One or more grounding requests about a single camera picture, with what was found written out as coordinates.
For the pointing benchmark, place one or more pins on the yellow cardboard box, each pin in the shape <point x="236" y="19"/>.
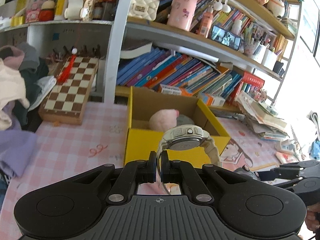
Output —
<point x="141" y="140"/>

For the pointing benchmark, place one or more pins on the white digital wristwatch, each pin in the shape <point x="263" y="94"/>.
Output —
<point x="187" y="137"/>

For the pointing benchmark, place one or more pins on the white shelf frame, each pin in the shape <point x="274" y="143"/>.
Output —
<point x="103" y="29"/>

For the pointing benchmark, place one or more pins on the white blue orange box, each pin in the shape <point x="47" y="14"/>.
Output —
<point x="211" y="100"/>

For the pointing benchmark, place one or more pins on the white orange usmile box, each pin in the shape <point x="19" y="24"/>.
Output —
<point x="172" y="90"/>

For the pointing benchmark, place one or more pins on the dark green garment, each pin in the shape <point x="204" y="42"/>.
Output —
<point x="32" y="69"/>

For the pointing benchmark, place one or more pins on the red thick dictionary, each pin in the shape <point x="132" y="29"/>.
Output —
<point x="253" y="80"/>

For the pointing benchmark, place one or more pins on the purple garment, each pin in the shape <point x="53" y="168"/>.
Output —
<point x="17" y="146"/>

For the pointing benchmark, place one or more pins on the purple grey toy car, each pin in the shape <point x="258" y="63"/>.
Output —
<point x="245" y="171"/>

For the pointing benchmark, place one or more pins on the pink plush pig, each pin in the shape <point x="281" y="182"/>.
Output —
<point x="164" y="120"/>

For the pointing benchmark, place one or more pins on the smartphone showing video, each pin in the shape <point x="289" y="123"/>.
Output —
<point x="226" y="38"/>

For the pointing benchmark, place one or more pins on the pink checkered table mat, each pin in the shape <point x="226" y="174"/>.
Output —
<point x="105" y="138"/>

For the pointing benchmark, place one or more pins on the grey tape roll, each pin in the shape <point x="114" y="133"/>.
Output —
<point x="184" y="120"/>

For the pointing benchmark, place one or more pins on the wooden chessboard box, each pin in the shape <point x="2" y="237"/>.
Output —
<point x="66" y="102"/>

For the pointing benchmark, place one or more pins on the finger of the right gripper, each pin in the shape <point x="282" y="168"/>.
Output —
<point x="297" y="171"/>

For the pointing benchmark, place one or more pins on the pink cylindrical cup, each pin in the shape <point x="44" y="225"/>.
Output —
<point x="181" y="15"/>

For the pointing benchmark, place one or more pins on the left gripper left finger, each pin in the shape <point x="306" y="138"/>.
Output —
<point x="125" y="181"/>

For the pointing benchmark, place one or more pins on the orange bottle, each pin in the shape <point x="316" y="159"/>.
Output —
<point x="206" y="22"/>

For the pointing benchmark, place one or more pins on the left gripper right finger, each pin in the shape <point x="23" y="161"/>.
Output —
<point x="186" y="176"/>

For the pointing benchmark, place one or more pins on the red tassel ornament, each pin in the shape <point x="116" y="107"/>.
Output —
<point x="64" y="75"/>

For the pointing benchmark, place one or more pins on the beige garment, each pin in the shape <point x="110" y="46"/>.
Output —
<point x="12" y="89"/>

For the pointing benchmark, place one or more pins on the cream quilted handbag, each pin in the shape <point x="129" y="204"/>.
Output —
<point x="144" y="9"/>

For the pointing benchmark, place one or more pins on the white power strip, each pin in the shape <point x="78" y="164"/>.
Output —
<point x="286" y="146"/>

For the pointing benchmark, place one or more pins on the stack of papers and books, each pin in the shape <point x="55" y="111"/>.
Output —
<point x="259" y="117"/>

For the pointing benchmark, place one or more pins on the row of leaning books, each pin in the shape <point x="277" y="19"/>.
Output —
<point x="150" y="67"/>

